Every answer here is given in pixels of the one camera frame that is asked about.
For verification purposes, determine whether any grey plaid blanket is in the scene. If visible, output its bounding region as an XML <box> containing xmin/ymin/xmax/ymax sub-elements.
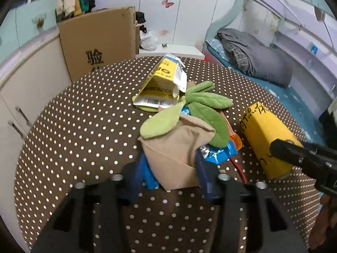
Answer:
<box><xmin>228</xmin><ymin>43</ymin><xmax>250</xmax><ymax>74</ymax></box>

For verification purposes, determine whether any red cord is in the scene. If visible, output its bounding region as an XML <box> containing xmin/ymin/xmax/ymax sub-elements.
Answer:
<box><xmin>220</xmin><ymin>111</ymin><xmax>249</xmax><ymax>183</ymax></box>

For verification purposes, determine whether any green plant plush toy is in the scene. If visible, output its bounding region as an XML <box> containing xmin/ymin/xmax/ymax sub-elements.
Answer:
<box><xmin>139</xmin><ymin>80</ymin><xmax>233</xmax><ymax>190</ymax></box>

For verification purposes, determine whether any yellow white carton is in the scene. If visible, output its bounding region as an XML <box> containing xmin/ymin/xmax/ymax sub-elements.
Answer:
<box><xmin>135</xmin><ymin>53</ymin><xmax>188</xmax><ymax>108</ymax></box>

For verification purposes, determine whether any teal drawer unit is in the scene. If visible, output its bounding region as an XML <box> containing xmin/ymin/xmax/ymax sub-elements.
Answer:
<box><xmin>0</xmin><ymin>0</ymin><xmax>60</xmax><ymax>64</ymax></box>

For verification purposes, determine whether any grey quilt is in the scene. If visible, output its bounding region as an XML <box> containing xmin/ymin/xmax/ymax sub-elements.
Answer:
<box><xmin>216</xmin><ymin>28</ymin><xmax>293</xmax><ymax>87</ymax></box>

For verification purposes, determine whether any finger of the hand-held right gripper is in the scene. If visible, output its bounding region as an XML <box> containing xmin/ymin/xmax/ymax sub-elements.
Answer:
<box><xmin>318</xmin><ymin>105</ymin><xmax>337</xmax><ymax>149</ymax></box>
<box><xmin>269</xmin><ymin>138</ymin><xmax>337</xmax><ymax>170</ymax></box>

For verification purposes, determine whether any white wardrobe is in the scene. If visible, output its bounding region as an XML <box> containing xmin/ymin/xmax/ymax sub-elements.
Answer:
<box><xmin>95</xmin><ymin>0</ymin><xmax>241</xmax><ymax>50</ymax></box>

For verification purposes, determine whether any white low cabinet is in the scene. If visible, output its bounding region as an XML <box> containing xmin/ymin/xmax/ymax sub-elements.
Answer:
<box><xmin>0</xmin><ymin>33</ymin><xmax>73</xmax><ymax>243</ymax></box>

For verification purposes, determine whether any brown polka dot tablecloth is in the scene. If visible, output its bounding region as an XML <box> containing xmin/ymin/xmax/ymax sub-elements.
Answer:
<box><xmin>14</xmin><ymin>56</ymin><xmax>320</xmax><ymax>253</ymax></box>

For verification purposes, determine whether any blue plastic wrapper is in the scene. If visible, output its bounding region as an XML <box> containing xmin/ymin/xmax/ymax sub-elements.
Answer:
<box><xmin>182</xmin><ymin>107</ymin><xmax>239</xmax><ymax>165</ymax></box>

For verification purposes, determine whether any orange plastic piece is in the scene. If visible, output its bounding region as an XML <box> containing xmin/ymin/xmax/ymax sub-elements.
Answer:
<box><xmin>229</xmin><ymin>133</ymin><xmax>243</xmax><ymax>149</ymax></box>

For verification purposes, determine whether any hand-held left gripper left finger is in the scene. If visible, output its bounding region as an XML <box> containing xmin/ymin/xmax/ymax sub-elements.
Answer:
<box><xmin>32</xmin><ymin>154</ymin><xmax>160</xmax><ymax>253</ymax></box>

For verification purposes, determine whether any yellow paper cup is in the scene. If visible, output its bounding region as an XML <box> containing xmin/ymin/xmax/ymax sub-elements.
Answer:
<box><xmin>239</xmin><ymin>101</ymin><xmax>304</xmax><ymax>180</ymax></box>

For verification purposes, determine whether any teal bunk bed frame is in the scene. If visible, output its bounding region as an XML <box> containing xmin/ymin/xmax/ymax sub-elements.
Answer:
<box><xmin>201</xmin><ymin>0</ymin><xmax>337</xmax><ymax>106</ymax></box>

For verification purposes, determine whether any red bench with white top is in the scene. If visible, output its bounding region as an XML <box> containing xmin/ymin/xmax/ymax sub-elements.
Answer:
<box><xmin>138</xmin><ymin>43</ymin><xmax>211</xmax><ymax>61</ymax></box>

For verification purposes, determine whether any large cardboard box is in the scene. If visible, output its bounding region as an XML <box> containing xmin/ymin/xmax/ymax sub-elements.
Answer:
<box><xmin>57</xmin><ymin>7</ymin><xmax>137</xmax><ymax>83</ymax></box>

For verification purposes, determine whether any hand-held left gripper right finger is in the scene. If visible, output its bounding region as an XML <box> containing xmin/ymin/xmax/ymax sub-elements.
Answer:
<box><xmin>195</xmin><ymin>149</ymin><xmax>308</xmax><ymax>253</ymax></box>

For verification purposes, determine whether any person's right hand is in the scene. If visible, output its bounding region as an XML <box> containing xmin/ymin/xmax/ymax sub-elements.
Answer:
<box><xmin>308</xmin><ymin>195</ymin><xmax>337</xmax><ymax>251</ymax></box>

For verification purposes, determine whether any light blue plaid pillow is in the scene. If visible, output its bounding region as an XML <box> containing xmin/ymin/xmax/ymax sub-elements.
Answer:
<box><xmin>205</xmin><ymin>38</ymin><xmax>232</xmax><ymax>62</ymax></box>

